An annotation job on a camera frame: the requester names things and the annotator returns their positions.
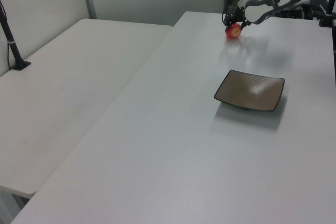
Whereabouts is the red apple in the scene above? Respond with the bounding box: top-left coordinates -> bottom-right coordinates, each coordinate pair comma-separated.
225,23 -> 242,39

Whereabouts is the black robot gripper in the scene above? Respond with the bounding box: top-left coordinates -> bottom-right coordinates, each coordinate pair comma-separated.
225,6 -> 253,31

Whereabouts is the square brown ceramic plate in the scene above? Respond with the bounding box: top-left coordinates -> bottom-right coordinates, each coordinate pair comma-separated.
213,69 -> 286,112

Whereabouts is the large black electronics box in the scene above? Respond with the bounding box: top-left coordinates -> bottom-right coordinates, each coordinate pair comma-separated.
274,5 -> 313,20

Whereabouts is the black clamped camera stand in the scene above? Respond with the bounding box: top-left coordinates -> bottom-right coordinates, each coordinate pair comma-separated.
318,0 -> 336,28

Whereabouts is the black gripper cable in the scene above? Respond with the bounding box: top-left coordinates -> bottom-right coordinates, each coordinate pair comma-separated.
222,0 -> 263,25

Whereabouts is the black camera stand with cable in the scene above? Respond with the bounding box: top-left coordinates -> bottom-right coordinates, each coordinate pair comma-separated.
0,0 -> 32,71

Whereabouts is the white side table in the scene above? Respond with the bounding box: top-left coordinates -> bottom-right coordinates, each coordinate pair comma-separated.
0,18 -> 174,200

